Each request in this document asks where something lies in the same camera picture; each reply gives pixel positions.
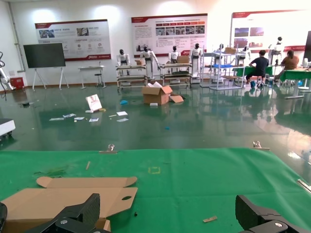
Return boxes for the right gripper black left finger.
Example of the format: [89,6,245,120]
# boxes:
[24,193,101,233]

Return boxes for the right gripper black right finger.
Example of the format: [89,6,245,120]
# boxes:
[235,195,311,233]

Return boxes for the cardboard box with round hole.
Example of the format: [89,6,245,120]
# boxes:
[0,176,138,233]

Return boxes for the large open cardboard box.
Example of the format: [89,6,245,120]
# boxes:
[141,85,173,105]

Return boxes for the red floor box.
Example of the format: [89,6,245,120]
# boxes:
[9,77,24,90]

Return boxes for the green leaf scraps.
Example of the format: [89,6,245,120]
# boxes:
[34,166,70,178]

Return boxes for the green table cloth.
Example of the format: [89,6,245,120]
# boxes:
[0,148,311,233]

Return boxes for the white machine base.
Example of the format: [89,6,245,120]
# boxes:
[0,118,16,140]

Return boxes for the black stool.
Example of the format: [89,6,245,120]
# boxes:
[94,73,107,88]

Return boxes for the flat cardboard piece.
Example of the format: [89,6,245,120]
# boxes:
[169,93,185,103]

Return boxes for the small white table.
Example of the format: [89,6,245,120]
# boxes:
[77,65,105,90]

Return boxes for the green covered work table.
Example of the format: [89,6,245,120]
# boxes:
[279,68,311,100]
[232,65,274,87]

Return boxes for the metal tube shelf rack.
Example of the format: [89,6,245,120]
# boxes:
[159,62,192,87]
[116,64,148,91]

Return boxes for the person in black shirt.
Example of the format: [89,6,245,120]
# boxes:
[245,50,270,85]

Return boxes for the white humanoid robot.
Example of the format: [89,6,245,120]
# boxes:
[190,43,205,84]
[168,45,181,73]
[213,43,225,82]
[268,36,285,65]
[237,45,252,66]
[116,49,131,76]
[139,45,161,80]

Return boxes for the person in brown shirt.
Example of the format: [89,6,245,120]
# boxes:
[274,50,300,80]

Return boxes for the black display on white stand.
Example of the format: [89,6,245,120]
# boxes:
[23,43,70,90]

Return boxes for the tall white shelf rack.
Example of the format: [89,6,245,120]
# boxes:
[199,47,245,90]

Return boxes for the black upright panel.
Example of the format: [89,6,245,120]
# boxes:
[303,31,311,63]

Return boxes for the red-trimmed wall poster board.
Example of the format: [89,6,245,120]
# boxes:
[131,13,208,57]
[230,9,311,53]
[34,18,112,62]

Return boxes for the white wall pipe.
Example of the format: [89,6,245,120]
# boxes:
[7,0,26,73]

